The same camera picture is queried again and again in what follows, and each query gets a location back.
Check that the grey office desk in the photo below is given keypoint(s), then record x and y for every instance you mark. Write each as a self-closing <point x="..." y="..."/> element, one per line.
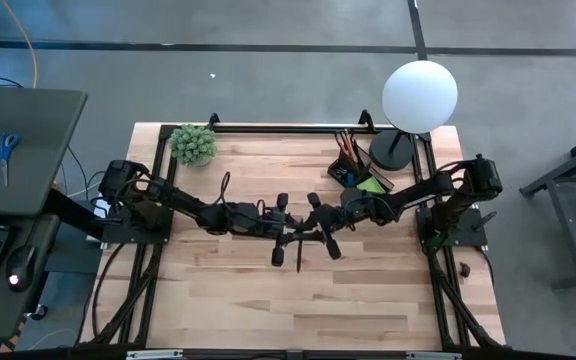
<point x="33" y="150"/>

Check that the black computer mouse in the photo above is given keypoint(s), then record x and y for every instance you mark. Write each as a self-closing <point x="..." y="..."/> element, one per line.
<point x="23" y="265"/>

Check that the black metal side table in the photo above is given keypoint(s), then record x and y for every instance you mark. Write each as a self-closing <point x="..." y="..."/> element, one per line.
<point x="567" y="235"/>

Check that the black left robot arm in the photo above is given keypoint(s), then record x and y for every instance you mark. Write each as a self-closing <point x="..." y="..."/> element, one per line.
<point x="178" y="200"/>

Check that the green sticky note pad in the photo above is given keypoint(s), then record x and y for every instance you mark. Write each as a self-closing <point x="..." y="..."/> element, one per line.
<point x="371" y="185"/>

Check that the black mesh desk organizer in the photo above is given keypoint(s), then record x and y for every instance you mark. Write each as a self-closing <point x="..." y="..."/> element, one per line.
<point x="340" y="172"/>

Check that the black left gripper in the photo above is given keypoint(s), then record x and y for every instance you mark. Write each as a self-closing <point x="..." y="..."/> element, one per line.
<point x="263" y="222"/>

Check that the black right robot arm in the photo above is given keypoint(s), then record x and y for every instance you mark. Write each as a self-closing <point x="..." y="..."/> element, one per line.
<point x="418" y="192"/>

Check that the black aluminium table frame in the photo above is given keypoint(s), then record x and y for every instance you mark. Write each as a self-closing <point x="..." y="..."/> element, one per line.
<point x="318" y="129"/>

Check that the orange pencil with eraser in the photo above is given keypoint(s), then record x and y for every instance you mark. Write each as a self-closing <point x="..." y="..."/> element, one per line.
<point x="346" y="147"/>
<point x="353" y="150"/>

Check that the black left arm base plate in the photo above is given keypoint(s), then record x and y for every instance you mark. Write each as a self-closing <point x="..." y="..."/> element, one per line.
<point x="118" y="232"/>

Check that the green plant in patterned pot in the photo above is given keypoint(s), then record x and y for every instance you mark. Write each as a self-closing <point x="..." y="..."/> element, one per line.
<point x="193" y="145"/>

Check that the small dark brown object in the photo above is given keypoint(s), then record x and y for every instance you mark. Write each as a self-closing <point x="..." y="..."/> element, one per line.
<point x="464" y="270"/>

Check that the blue eraser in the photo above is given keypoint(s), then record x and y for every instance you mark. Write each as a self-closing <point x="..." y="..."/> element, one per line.
<point x="350" y="179"/>

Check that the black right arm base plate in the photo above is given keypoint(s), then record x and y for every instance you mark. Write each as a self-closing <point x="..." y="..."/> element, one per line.
<point x="473" y="235"/>

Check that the white globe lamp black base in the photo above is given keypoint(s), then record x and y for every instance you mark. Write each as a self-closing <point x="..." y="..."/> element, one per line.
<point x="418" y="95"/>

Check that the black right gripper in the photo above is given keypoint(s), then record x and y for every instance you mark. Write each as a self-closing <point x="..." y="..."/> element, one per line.
<point x="329" y="220"/>

